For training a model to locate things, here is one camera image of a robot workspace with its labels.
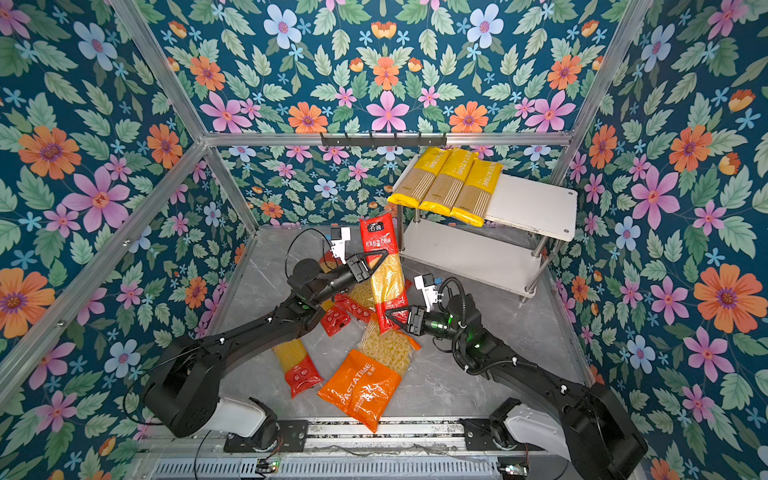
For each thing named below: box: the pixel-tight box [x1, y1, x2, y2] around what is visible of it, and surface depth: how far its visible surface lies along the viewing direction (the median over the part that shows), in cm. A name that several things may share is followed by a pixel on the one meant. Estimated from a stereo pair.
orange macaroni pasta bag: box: [317, 318, 421, 433], surface depth 82 cm
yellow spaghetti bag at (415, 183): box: [387, 147, 452, 207], surface depth 84 cm
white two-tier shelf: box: [398, 167, 577, 303], surface depth 102 cm
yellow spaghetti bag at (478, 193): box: [450, 159, 503, 227], surface depth 80 cm
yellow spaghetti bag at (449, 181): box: [419, 147, 478, 217], surface depth 82 cm
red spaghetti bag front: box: [360, 213, 405, 335], surface depth 72 cm
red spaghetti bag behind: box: [272, 338, 324, 399], surface depth 84 cm
